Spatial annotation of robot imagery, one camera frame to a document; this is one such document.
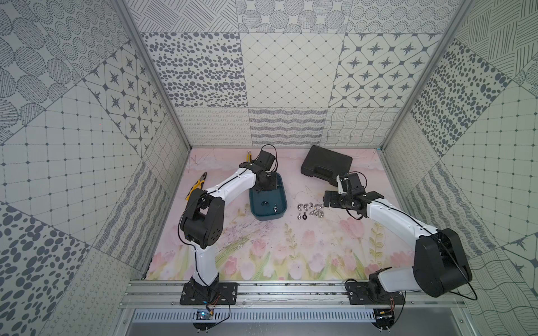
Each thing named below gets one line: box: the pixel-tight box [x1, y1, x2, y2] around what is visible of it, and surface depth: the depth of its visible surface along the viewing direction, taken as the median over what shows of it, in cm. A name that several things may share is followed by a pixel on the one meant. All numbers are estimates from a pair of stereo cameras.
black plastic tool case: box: [300, 144, 353, 186], surface depth 112 cm
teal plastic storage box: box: [248, 172, 288, 221], surface depth 98 cm
